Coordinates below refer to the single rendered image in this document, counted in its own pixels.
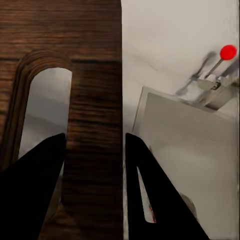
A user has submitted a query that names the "cutting board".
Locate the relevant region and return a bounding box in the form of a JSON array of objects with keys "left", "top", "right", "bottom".
[{"left": 0, "top": 0, "right": 124, "bottom": 240}]

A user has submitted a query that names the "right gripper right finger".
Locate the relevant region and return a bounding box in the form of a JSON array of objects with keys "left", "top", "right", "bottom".
[{"left": 125, "top": 133, "right": 210, "bottom": 240}]

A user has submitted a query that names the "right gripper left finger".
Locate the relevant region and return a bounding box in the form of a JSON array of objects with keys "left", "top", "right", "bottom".
[{"left": 0, "top": 133, "right": 67, "bottom": 240}]

